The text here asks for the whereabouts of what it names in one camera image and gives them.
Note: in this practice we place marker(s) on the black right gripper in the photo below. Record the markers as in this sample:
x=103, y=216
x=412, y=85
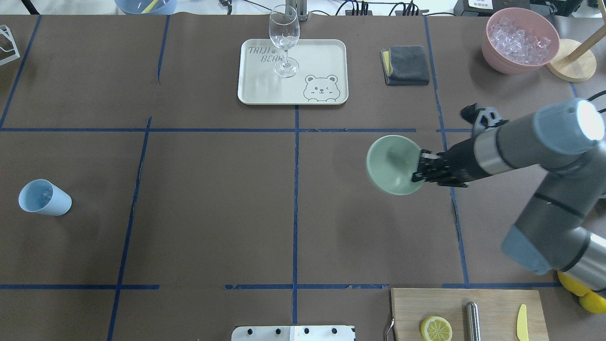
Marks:
x=458, y=161

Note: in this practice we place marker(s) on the green bowl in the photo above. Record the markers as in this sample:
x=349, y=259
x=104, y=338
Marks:
x=390, y=163

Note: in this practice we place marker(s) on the light blue plastic cup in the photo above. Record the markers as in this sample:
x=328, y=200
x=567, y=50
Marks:
x=42, y=197

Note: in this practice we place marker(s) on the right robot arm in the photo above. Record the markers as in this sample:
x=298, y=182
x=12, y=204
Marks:
x=567, y=140

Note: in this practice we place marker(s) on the pink bowl of ice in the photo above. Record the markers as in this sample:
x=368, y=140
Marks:
x=518, y=41

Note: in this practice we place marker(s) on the blue bowl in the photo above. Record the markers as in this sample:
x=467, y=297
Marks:
x=147, y=7

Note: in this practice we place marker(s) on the grey folded cloth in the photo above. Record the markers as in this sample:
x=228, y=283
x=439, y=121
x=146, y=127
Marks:
x=405, y=66

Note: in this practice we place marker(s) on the lemon half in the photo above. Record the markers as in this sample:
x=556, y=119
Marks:
x=436, y=328

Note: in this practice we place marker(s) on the wooden cutting board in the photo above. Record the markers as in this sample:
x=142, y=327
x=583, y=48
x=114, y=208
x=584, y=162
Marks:
x=498, y=311

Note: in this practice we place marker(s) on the wooden stand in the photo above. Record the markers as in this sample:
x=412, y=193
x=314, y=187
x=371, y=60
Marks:
x=574, y=61

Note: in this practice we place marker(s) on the yellow plastic knife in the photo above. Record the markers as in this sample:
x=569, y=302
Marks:
x=522, y=324

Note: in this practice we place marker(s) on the clear wine glass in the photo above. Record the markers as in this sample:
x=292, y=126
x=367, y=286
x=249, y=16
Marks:
x=284, y=32

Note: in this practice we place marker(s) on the yellow lemon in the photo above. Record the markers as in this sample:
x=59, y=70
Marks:
x=593, y=303
x=572, y=285

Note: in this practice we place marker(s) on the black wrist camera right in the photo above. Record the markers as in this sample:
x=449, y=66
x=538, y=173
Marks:
x=482, y=118

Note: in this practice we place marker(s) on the steel knife handle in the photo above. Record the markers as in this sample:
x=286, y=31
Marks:
x=473, y=322

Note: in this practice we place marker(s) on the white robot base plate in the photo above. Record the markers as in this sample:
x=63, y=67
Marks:
x=322, y=332

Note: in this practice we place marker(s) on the white wire cup rack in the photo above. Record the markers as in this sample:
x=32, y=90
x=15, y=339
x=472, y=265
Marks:
x=8, y=46

